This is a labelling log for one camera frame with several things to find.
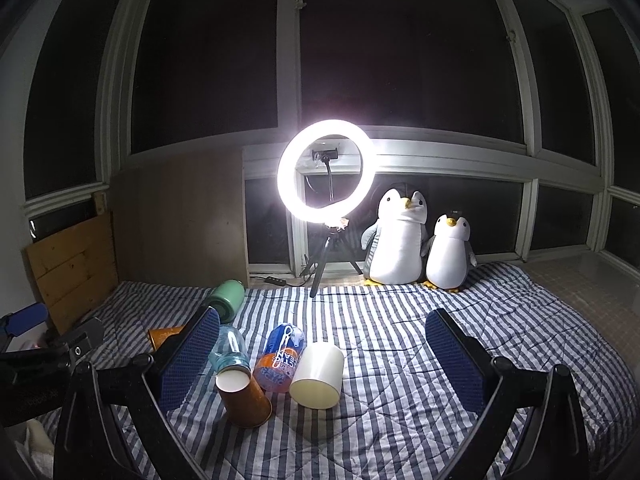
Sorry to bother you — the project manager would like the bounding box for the wooden plank board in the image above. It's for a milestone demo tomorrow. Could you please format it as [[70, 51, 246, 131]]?
[[21, 210, 121, 336]]

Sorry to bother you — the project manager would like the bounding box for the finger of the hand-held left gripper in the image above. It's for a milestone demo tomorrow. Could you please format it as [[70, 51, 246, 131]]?
[[0, 303, 50, 356]]

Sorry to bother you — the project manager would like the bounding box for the brown paper cup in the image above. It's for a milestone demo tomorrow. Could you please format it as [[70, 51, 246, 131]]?
[[215, 370, 272, 429]]

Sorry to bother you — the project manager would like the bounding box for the clear blue plastic bottle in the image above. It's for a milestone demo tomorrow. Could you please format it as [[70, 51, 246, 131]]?
[[207, 325, 251, 376]]

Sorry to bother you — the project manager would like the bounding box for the white cup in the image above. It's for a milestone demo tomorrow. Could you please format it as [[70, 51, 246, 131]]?
[[290, 341, 345, 409]]

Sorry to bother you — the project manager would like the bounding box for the orange cup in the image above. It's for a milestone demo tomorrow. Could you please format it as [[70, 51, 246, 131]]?
[[146, 326, 186, 351]]

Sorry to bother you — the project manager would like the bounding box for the ring light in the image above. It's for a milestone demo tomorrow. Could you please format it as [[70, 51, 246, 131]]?
[[277, 119, 375, 225]]

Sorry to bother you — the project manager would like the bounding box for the striped blanket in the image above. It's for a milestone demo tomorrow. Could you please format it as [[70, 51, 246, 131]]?
[[37, 260, 633, 480]]

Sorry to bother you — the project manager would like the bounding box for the small penguin plush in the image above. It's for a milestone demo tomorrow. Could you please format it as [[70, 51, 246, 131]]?
[[421, 214, 478, 293]]

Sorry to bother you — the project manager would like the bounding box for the white window frame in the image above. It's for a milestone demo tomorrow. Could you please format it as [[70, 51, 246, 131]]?
[[20, 0, 640, 281]]

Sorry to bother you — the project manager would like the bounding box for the black tripod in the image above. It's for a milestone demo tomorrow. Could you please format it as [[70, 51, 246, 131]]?
[[300, 222, 363, 299]]

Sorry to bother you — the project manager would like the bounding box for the black phone holder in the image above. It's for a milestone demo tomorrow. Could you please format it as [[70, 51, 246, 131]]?
[[311, 147, 342, 211]]

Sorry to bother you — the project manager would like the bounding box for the large penguin plush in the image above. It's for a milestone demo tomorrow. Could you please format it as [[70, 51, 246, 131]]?
[[361, 182, 430, 288]]

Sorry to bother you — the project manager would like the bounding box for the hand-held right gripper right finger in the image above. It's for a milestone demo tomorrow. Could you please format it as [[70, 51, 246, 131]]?
[[424, 307, 591, 480]]

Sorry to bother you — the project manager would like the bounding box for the orange blue soda can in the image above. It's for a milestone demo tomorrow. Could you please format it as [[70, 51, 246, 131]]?
[[252, 323, 306, 394]]

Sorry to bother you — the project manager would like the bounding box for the green insulated bottle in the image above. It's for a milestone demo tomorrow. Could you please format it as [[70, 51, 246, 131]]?
[[207, 280, 247, 323]]

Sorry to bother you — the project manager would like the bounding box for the beige board panel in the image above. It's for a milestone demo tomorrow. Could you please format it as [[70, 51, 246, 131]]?
[[110, 154, 251, 291]]

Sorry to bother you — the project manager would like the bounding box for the white cloth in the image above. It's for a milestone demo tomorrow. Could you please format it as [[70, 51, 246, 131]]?
[[22, 417, 66, 480]]

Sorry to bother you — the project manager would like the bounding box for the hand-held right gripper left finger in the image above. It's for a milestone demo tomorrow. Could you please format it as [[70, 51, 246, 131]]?
[[52, 304, 223, 480]]

